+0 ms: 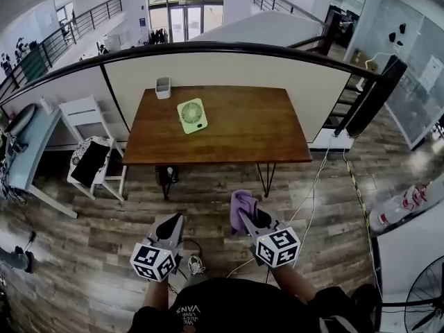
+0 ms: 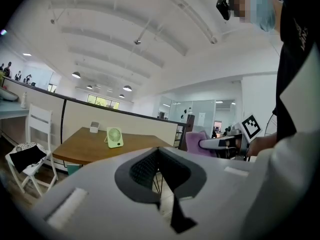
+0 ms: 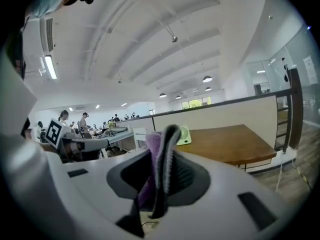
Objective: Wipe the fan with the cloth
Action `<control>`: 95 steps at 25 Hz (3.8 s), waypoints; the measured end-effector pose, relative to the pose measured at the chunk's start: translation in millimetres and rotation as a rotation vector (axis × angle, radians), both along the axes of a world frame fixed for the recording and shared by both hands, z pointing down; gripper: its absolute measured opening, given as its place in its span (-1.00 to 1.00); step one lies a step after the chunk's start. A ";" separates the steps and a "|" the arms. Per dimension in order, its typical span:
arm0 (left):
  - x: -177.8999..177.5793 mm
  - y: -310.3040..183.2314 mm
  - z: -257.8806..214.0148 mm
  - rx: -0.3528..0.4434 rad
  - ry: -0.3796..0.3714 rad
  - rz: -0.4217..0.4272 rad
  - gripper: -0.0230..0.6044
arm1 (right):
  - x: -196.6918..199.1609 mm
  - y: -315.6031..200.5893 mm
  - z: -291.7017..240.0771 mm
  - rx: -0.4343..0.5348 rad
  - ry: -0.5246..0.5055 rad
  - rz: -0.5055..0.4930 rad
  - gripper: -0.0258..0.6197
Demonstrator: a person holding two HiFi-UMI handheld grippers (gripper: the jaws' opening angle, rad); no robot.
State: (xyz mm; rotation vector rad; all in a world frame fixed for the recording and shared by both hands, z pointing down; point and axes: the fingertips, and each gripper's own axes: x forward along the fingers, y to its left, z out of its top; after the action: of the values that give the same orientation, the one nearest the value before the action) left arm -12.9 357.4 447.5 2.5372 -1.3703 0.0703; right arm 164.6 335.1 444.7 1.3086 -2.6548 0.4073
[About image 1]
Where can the clear bottle red label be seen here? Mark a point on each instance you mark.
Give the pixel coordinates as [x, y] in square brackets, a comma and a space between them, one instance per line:
[416, 194]
[388, 213]

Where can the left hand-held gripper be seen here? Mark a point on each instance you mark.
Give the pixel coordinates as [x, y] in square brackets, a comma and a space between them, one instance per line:
[152, 260]

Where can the black handrail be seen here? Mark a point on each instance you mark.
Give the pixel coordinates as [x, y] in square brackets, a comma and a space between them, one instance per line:
[222, 47]

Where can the black metal railing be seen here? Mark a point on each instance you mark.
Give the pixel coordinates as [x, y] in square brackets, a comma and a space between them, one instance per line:
[274, 2]
[45, 52]

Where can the white pen holder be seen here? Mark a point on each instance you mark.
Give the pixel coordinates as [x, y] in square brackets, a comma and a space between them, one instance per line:
[163, 90]

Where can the black seat pad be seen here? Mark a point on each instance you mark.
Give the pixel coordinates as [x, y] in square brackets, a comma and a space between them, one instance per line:
[90, 163]

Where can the person's black t-shirt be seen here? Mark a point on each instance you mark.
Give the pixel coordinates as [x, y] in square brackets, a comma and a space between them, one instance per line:
[243, 307]

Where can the glass entrance door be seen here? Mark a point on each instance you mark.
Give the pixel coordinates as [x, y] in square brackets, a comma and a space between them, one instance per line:
[185, 23]

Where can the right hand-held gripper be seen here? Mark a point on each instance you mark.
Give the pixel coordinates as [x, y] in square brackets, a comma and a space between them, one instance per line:
[277, 246]

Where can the black standing fan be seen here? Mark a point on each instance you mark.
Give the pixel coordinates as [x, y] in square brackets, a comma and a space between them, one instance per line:
[433, 301]

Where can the white wooden chair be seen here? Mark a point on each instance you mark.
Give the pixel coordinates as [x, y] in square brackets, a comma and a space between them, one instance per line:
[81, 114]

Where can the green small desk fan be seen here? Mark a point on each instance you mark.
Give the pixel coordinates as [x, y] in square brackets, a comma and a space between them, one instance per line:
[192, 116]

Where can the black white patterned cushion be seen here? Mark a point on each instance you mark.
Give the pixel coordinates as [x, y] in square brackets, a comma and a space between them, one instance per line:
[78, 151]

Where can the glass partition wall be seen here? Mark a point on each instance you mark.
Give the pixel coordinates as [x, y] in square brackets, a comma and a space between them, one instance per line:
[399, 82]

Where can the beige partition panel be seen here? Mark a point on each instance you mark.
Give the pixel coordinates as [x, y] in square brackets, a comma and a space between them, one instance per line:
[79, 82]
[225, 71]

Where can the person's right forearm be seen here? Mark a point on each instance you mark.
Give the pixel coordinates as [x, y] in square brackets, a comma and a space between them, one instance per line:
[291, 283]

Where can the wooden table black legs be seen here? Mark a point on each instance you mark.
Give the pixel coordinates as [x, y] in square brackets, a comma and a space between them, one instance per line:
[243, 134]

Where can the person's white sneaker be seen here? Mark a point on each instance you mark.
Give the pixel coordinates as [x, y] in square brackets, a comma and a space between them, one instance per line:
[196, 265]

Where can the person's left forearm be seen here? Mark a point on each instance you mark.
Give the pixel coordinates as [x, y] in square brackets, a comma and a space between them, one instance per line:
[156, 295]

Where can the dark oval board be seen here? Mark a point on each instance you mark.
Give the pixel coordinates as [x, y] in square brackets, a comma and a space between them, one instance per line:
[21, 118]

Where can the purple cleaning cloth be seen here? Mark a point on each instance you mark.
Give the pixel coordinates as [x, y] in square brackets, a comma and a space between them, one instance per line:
[239, 203]

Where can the white pump bottle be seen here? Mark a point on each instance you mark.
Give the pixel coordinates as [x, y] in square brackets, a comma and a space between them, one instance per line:
[46, 105]

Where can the dark wooden post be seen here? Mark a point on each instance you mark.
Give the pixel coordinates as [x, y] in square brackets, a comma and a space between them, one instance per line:
[378, 95]

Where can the yellow black striped tape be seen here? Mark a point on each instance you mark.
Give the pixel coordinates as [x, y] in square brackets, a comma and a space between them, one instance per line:
[359, 194]

